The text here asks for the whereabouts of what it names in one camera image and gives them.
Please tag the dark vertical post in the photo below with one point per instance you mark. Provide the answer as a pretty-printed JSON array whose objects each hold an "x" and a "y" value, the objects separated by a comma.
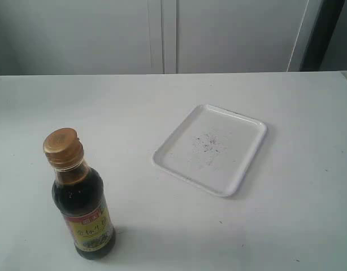
[{"x": 321, "y": 34}]

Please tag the dark soy sauce bottle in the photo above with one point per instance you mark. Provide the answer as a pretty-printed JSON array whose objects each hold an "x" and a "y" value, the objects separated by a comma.
[{"x": 78, "y": 193}]

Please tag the white cabinet doors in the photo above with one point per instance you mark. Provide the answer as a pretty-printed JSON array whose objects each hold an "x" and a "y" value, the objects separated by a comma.
[{"x": 144, "y": 37}]

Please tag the white rectangular plastic tray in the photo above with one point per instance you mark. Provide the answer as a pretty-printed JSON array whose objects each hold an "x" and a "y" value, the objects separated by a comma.
[{"x": 212, "y": 149}]

